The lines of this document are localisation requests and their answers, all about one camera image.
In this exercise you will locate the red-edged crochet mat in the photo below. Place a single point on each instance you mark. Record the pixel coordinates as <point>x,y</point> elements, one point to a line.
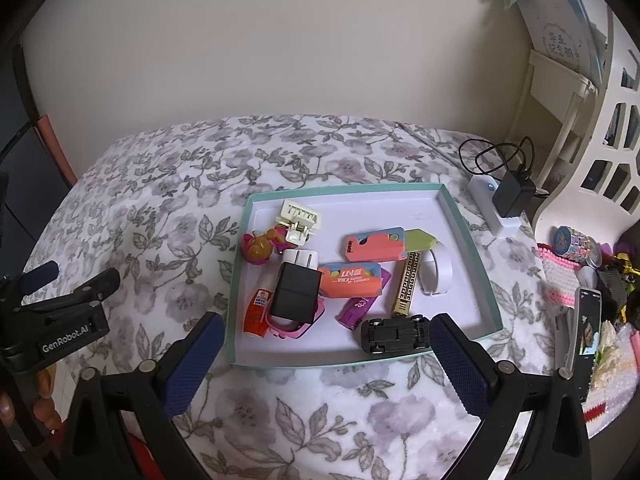
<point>620,400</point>

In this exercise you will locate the smartphone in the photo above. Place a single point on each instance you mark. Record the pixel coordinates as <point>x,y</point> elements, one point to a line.
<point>587,340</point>

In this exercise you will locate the person's left hand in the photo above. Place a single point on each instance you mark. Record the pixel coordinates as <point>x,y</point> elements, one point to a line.
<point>44,407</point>

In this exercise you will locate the black charger cube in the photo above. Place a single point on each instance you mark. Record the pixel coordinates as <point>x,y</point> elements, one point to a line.
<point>295,292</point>

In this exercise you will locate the black power adapter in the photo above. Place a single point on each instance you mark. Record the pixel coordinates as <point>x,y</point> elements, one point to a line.
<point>512,195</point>

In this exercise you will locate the white plastic clip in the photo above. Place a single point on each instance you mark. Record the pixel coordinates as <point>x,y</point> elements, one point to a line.
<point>299,217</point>

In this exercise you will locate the purple tube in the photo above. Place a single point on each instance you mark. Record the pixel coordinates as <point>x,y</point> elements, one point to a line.
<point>356,310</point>

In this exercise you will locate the gold patterned tube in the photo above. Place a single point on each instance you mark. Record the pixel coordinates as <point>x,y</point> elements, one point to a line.
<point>407,285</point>

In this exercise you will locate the pink blue carrot knife toy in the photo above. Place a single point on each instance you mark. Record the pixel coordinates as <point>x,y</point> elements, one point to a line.
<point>375,245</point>

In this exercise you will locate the orange pink toy figure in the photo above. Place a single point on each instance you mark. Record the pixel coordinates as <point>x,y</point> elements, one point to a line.
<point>260,246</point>

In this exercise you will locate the white power strip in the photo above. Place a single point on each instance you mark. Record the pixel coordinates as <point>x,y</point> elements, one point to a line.
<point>505,225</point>

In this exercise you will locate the white cutout shelf panel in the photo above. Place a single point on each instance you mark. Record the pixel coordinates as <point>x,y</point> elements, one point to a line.
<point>565,195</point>

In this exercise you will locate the pink beaded mat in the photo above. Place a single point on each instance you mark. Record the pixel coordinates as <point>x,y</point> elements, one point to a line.
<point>555,272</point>

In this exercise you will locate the black gold toy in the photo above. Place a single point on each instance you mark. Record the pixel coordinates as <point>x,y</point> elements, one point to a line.
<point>612,280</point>

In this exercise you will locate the white wooden rack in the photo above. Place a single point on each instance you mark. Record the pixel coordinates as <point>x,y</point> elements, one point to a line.
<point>555,67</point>

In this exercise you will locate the orange glue bottle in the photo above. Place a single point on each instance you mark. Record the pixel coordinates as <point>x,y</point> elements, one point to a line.
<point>256,312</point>

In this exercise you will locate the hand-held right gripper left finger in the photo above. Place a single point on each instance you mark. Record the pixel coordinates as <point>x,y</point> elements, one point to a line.
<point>200,360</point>

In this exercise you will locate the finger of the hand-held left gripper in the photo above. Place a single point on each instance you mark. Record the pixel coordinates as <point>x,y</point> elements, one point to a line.
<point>40,276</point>
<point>95,287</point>

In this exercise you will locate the silver wristwatch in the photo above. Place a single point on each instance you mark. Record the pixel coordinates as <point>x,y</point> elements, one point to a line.
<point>570,240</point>

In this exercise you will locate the black toy car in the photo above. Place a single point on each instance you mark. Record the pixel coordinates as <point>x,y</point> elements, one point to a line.
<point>392,335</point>

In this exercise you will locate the orange blue carrot knife toy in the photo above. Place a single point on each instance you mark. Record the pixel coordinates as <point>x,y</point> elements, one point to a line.
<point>350,282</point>

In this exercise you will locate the white blue booklet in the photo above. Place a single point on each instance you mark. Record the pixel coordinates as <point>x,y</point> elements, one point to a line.
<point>555,30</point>

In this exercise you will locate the dark cabinet with red edge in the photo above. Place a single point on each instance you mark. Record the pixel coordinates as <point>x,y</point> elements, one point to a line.
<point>20,185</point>

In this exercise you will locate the teal cardboard tray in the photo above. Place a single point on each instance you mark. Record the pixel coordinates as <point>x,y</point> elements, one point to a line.
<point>360,210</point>

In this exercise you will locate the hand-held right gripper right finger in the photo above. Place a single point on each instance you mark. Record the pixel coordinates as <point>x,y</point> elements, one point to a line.
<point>460,365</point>

